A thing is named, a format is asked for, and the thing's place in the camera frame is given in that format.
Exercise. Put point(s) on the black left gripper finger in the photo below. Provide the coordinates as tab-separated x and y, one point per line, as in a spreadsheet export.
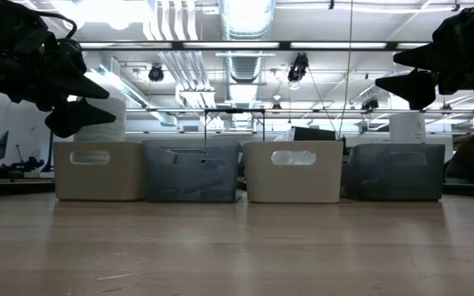
80	87
76	119

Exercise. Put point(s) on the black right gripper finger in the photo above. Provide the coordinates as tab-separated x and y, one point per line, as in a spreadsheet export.
424	57
414	88

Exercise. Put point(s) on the white wipes canister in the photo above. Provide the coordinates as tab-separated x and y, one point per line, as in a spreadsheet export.
111	129

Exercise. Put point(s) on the white plastic bin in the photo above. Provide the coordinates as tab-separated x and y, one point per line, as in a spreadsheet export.
294	185
97	181

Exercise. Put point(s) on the blue panel on stand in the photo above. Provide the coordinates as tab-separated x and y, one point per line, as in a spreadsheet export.
2	144

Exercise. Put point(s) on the person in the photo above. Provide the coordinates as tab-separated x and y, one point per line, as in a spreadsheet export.
461	160

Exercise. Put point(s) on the grey plastic bin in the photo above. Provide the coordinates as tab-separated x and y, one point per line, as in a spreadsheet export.
393	172
191	164

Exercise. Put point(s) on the black monitor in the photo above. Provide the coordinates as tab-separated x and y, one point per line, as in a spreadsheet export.
317	133

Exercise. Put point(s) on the silver ventilation duct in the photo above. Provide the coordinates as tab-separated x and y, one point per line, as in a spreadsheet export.
245	24

